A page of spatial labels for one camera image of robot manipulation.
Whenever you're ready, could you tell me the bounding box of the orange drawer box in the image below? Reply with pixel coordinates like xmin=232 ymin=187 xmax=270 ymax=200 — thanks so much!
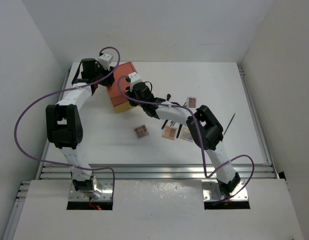
xmin=107 ymin=61 xmax=137 ymax=114

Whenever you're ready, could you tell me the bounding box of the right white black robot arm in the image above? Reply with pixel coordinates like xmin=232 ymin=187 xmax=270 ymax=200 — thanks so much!
xmin=125 ymin=81 xmax=241 ymax=197

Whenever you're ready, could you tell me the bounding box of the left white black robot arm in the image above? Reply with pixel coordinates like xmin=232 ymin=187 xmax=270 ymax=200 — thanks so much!
xmin=45 ymin=53 xmax=115 ymax=200

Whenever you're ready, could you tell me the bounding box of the long black makeup brush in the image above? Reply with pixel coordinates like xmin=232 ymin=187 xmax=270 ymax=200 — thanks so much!
xmin=176 ymin=124 xmax=183 ymax=138

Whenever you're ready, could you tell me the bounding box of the round-pan eyeshadow palette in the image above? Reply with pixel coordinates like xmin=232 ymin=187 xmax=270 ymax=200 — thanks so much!
xmin=133 ymin=125 xmax=150 ymax=140

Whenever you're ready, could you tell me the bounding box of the brown quad eyeshadow palette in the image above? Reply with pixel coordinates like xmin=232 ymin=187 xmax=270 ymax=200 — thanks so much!
xmin=162 ymin=126 xmax=178 ymax=140

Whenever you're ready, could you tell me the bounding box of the long brown eyeshadow palette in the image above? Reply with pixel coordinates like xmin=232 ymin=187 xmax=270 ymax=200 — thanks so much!
xmin=186 ymin=96 xmax=197 ymax=109

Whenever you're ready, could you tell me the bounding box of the colourful eyeshadow palette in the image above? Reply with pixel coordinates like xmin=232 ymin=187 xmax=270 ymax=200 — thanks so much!
xmin=179 ymin=126 xmax=194 ymax=142

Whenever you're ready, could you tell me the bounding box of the black eyeliner pencil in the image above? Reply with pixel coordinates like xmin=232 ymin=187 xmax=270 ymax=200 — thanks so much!
xmin=223 ymin=113 xmax=236 ymax=135

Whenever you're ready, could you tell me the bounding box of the white front cover panel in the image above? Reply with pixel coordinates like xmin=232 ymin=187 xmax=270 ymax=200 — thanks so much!
xmin=14 ymin=179 xmax=303 ymax=240

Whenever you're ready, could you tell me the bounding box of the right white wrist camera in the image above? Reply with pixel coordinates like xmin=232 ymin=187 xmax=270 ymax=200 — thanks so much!
xmin=128 ymin=72 xmax=142 ymax=88

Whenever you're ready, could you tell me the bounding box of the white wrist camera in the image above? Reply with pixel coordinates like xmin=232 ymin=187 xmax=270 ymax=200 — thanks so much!
xmin=97 ymin=53 xmax=113 ymax=71
xmin=128 ymin=72 xmax=142 ymax=88

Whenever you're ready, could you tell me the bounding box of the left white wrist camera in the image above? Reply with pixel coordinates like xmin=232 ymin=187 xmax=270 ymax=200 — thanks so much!
xmin=97 ymin=53 xmax=113 ymax=71

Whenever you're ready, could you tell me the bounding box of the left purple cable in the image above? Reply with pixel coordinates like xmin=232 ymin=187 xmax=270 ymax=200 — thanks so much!
xmin=13 ymin=46 xmax=121 ymax=201

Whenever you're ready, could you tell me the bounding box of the purple cable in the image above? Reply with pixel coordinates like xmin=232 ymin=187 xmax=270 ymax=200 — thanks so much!
xmin=118 ymin=76 xmax=255 ymax=202
xmin=13 ymin=46 xmax=121 ymax=201

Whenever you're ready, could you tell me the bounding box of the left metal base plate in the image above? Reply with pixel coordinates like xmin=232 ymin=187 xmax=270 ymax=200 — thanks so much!
xmin=68 ymin=180 xmax=113 ymax=202

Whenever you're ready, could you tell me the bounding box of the metal base plate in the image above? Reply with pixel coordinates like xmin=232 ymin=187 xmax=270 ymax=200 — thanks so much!
xmin=202 ymin=180 xmax=249 ymax=201
xmin=68 ymin=180 xmax=113 ymax=202

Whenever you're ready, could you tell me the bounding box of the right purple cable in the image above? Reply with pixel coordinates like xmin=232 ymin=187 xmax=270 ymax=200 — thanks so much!
xmin=118 ymin=76 xmax=255 ymax=202

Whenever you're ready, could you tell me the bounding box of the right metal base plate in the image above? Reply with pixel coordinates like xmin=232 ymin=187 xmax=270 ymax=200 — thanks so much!
xmin=202 ymin=180 xmax=249 ymax=201

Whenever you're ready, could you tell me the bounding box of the aluminium rail frame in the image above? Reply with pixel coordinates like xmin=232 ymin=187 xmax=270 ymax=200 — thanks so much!
xmin=1 ymin=66 xmax=287 ymax=240

